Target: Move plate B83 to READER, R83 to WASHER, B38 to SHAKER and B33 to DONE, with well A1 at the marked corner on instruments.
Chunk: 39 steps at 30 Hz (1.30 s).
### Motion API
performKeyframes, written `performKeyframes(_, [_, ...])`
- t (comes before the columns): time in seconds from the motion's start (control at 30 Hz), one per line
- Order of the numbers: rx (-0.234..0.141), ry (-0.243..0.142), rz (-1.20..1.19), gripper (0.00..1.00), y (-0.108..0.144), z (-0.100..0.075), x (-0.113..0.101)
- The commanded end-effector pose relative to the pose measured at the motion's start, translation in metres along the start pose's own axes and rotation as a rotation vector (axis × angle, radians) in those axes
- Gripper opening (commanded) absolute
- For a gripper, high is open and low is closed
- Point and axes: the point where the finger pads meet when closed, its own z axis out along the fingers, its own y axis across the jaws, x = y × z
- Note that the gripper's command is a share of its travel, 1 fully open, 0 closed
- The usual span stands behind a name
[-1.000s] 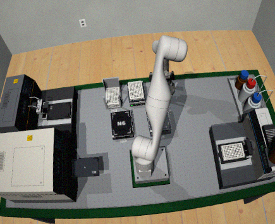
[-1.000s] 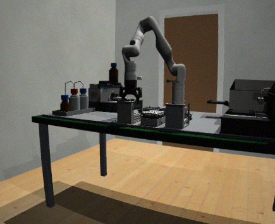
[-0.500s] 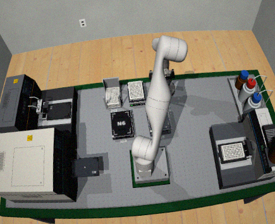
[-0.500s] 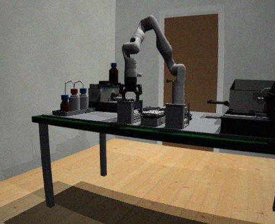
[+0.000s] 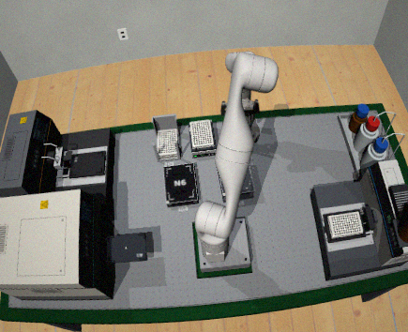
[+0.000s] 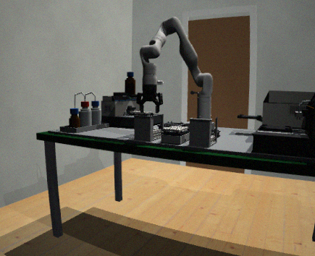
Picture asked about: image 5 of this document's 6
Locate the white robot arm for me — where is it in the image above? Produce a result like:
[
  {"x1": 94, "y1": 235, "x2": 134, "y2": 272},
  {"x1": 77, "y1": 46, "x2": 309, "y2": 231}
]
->
[{"x1": 195, "y1": 52, "x2": 279, "y2": 263}]

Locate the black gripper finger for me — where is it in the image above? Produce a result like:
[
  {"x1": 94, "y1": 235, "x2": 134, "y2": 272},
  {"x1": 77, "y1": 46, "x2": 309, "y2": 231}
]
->
[
  {"x1": 220, "y1": 101, "x2": 227, "y2": 115},
  {"x1": 246, "y1": 99, "x2": 260, "y2": 120}
]

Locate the blue bottle cap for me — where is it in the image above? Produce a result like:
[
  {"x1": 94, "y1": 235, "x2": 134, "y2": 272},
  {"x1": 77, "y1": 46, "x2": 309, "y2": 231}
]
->
[
  {"x1": 356, "y1": 104, "x2": 370, "y2": 117},
  {"x1": 374, "y1": 137, "x2": 388, "y2": 153}
]

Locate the black plate nest with label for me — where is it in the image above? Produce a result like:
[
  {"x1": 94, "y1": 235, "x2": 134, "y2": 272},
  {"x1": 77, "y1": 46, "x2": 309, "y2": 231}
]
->
[{"x1": 163, "y1": 163, "x2": 199, "y2": 207}]

